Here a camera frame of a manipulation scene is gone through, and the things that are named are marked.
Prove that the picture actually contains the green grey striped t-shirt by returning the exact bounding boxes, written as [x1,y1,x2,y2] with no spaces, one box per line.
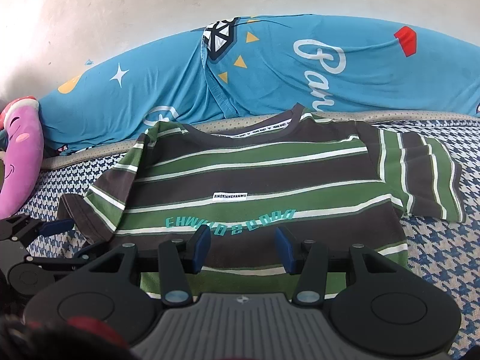
[58,105,465,293]

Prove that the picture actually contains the pink plush toy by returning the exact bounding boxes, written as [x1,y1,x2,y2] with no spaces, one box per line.
[1,96,44,219]

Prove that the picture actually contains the houndstooth bed sheet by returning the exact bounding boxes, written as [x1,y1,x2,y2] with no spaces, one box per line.
[20,111,479,357]

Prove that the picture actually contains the blue printed quilt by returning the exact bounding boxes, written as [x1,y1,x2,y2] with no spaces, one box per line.
[40,14,479,155]

